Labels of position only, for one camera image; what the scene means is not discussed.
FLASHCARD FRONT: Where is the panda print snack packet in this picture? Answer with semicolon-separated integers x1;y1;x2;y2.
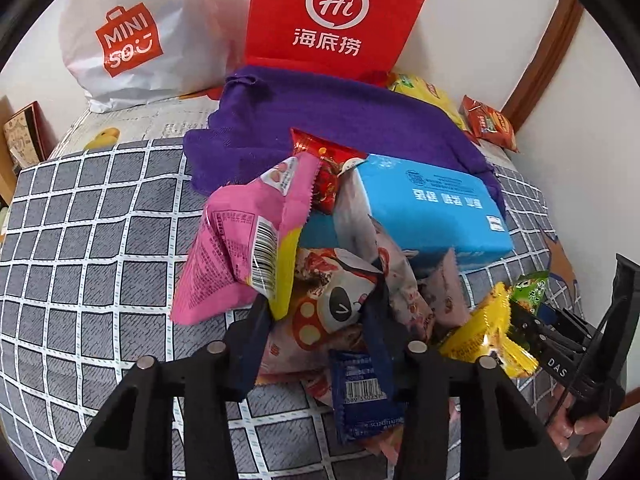
256;248;381;385

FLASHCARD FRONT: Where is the yellow triangular snack packet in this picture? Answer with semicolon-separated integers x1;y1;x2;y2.
438;282;538;379

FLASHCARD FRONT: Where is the pink snack bag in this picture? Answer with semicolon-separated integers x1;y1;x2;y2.
170;152;320;325

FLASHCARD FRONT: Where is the white Miniso shopping bag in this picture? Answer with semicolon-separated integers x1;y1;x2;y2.
58;0;231;113

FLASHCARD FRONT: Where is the grey checked bed sheet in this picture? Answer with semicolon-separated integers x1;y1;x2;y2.
1;140;559;479

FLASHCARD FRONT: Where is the light pink pastry packet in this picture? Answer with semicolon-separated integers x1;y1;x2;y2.
419;248;471;328

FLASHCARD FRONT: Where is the brown patterned box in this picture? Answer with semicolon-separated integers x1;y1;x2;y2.
2;102;52;169

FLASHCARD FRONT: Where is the red gold snack packet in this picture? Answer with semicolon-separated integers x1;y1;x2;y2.
290;128;369;214

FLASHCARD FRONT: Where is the green triangular snack packet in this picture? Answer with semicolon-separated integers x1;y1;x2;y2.
510;270;549;314

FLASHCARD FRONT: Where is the dark blue snack packet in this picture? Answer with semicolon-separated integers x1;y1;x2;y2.
329;350;405;445

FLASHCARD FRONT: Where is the blue tissue pack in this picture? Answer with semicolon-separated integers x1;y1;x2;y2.
299;154;513;275

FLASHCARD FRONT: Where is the right hand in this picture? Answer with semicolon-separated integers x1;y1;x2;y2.
547;385;613;457

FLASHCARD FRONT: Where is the yellow chips bag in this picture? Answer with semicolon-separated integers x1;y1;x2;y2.
387;73;470;133

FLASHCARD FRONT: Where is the red Haidilao bag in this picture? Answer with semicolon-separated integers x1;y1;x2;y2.
245;0;425;86

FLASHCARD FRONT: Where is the purple towel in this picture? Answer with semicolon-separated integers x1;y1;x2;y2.
183;66;506;209

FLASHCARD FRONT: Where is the brown wooden door frame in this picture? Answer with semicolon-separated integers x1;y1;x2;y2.
502;0;584;132

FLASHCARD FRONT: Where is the orange chips bag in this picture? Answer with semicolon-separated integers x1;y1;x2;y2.
460;96;518;153

